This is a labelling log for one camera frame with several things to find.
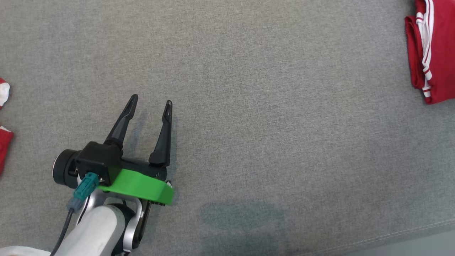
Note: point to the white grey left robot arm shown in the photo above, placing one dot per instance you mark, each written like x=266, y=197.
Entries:
x=96, y=227

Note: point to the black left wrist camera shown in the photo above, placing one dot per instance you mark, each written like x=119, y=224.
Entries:
x=96, y=160

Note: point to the red Bulls 23 jersey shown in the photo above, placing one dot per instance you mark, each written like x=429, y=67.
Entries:
x=442, y=53

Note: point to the red shorts with white stripes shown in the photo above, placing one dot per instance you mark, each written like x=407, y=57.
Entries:
x=4, y=145

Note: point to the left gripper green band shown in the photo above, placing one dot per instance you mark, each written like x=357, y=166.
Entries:
x=142, y=185

